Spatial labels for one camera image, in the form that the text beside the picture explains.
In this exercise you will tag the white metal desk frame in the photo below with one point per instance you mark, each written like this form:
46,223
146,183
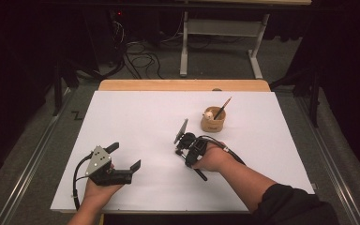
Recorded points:
222,27

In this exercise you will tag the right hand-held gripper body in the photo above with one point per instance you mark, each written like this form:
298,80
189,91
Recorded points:
195,145

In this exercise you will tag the wooden pen holder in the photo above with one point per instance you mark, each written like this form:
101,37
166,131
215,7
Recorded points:
212,125

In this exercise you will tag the black pencil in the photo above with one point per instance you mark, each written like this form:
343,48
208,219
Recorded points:
223,108

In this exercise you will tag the wooden table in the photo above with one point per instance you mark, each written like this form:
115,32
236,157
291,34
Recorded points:
184,85

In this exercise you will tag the white table board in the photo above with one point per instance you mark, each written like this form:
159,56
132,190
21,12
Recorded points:
143,118

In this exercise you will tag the black makeup brush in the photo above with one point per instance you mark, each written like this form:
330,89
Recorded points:
201,175

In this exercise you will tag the metal floor rail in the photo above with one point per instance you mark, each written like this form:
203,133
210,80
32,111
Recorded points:
31,156
331,156

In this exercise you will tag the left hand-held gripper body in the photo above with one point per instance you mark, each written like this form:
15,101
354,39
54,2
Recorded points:
97,161

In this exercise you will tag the person's right hand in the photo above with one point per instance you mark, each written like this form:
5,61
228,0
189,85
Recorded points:
215,157

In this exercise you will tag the person's left hand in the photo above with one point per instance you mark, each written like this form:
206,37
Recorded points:
98,193

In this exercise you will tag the black metal stand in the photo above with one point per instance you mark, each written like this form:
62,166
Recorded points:
57,90
314,97

